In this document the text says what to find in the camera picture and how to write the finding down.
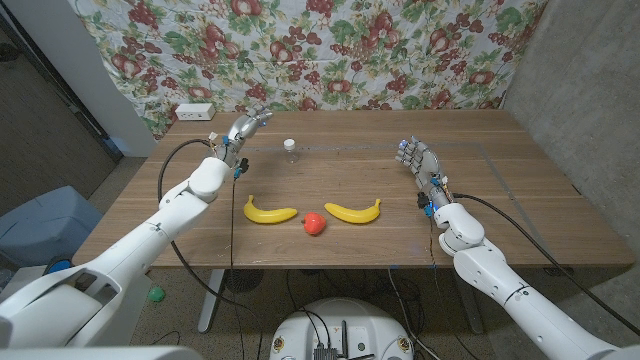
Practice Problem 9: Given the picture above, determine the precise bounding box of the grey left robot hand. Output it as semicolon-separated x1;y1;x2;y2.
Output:
219;107;274;169

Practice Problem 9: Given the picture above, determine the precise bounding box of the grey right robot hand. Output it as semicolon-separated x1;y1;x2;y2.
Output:
394;137;451;209

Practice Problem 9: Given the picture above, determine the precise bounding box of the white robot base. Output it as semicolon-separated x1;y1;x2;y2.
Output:
268;297;415;360

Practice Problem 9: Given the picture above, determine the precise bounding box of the yellow toy banana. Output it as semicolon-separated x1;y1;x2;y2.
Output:
324;198;382;225
243;194;299;225

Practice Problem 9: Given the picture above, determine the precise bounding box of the red toy apple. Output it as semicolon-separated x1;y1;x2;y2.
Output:
301;211;328;236

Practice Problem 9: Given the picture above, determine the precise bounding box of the white power strip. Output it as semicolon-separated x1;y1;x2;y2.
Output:
174;102;217;122

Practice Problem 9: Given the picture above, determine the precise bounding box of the floral fruit print backdrop cloth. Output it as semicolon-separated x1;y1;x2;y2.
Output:
69;0;549;141

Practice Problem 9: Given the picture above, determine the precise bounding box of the metal table leg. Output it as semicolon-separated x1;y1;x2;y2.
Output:
452;267;485;335
197;268;226;335

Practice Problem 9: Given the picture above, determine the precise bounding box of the round black floor fan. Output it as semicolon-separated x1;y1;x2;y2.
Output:
223;268;265;294

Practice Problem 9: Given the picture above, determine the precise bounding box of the dark brown door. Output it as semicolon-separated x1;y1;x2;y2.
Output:
0;12;124;216

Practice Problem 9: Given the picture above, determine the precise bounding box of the blue-grey plastic bin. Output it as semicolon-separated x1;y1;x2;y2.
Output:
0;185;104;268

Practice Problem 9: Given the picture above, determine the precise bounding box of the blue and black floor item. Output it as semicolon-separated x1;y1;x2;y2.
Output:
43;257;74;275

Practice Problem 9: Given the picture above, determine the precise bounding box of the white robot torso edge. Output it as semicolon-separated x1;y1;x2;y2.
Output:
0;344;204;360

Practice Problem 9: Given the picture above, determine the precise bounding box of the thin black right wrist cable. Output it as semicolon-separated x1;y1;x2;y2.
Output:
428;214;469;360

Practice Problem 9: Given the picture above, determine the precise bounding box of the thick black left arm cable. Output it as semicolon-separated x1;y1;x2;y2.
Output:
157;138;266;360

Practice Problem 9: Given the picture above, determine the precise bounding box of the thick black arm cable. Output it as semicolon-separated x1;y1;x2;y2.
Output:
452;192;640;337
157;138;266;360

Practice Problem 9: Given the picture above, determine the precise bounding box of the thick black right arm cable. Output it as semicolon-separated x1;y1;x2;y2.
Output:
452;192;640;337

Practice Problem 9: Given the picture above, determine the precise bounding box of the grey floor cable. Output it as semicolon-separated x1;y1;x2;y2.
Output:
387;267;441;360

